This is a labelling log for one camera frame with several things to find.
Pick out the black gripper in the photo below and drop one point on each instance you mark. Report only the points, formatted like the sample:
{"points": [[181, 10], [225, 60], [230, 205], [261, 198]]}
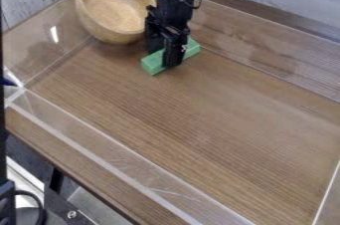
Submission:
{"points": [[167, 28]]}

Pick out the green rectangular block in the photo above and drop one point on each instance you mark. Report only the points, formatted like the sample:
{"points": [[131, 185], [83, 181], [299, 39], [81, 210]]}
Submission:
{"points": [[153, 61]]}

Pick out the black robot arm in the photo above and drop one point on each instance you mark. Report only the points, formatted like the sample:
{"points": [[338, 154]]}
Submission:
{"points": [[167, 29]]}

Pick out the brown wooden bowl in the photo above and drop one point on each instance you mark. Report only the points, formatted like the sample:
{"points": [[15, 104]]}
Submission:
{"points": [[115, 21]]}

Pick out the black table leg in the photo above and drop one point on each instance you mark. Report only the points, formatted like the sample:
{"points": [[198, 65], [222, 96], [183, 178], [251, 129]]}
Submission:
{"points": [[57, 180]]}

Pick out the clear acrylic tray wall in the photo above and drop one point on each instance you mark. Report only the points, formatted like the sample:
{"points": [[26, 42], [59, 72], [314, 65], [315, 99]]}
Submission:
{"points": [[227, 141]]}

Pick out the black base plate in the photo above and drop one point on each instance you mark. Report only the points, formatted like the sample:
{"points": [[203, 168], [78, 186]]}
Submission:
{"points": [[62, 212]]}

